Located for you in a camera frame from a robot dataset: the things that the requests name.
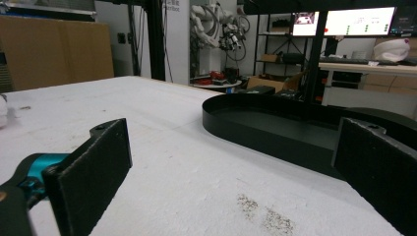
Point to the brown cardboard sheet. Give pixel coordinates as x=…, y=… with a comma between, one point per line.
x=55, y=52

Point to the black metal shelf rack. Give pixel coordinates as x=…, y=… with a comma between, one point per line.
x=282, y=49

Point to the black keyboard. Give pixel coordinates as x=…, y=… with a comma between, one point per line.
x=344, y=60

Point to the black metal frame post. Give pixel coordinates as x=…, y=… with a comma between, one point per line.
x=315, y=55

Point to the wooden desk with drawers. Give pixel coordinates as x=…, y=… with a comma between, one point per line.
x=370, y=82

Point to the white plush hat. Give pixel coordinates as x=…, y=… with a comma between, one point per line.
x=391, y=50

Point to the wide computer monitor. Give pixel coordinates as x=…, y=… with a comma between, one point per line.
x=359, y=21

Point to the black metal stand post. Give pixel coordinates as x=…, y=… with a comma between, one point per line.
x=155, y=39

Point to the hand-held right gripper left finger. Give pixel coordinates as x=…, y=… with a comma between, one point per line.
x=88, y=177

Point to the round white side table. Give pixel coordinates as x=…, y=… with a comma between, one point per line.
x=216, y=85

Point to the brown cardboard box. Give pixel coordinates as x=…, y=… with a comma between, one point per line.
x=270, y=82

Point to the black oval metal tray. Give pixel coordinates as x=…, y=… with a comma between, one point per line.
x=278, y=131

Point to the red tool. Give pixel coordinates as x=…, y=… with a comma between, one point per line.
x=217, y=75

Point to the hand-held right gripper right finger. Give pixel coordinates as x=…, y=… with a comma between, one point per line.
x=380, y=167

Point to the small computer monitor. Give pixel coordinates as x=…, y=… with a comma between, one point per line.
x=305, y=23

